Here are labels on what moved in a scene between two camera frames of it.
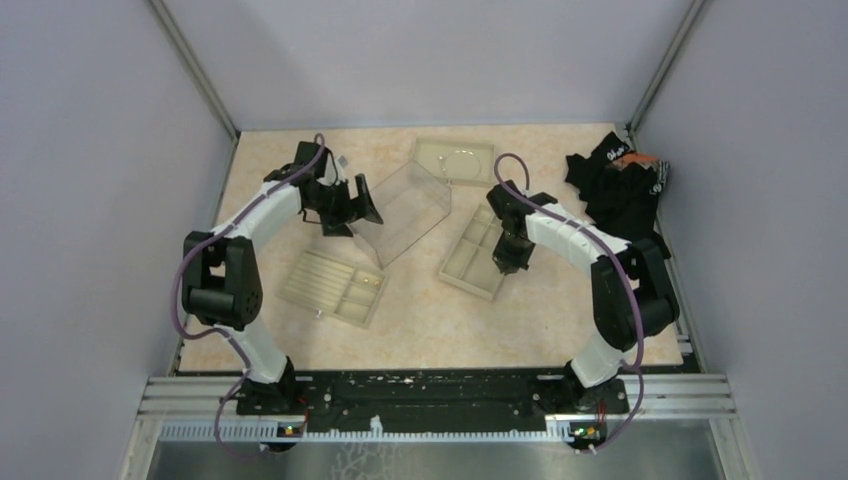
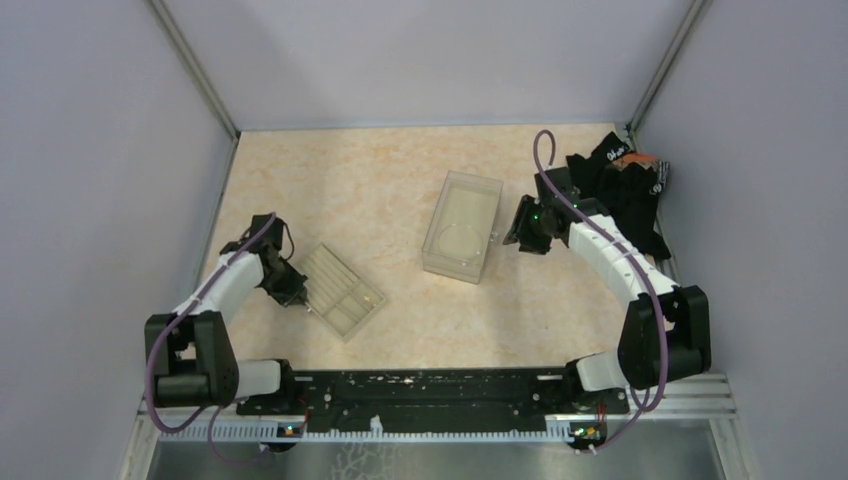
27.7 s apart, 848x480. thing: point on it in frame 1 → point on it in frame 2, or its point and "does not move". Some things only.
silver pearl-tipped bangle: [461, 151] → [459, 242]
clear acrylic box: [409, 203] → [461, 228]
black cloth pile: [620, 191] does not move
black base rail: [427, 397] does not move
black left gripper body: [333, 200] → [286, 285]
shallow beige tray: [459, 162] → [464, 222]
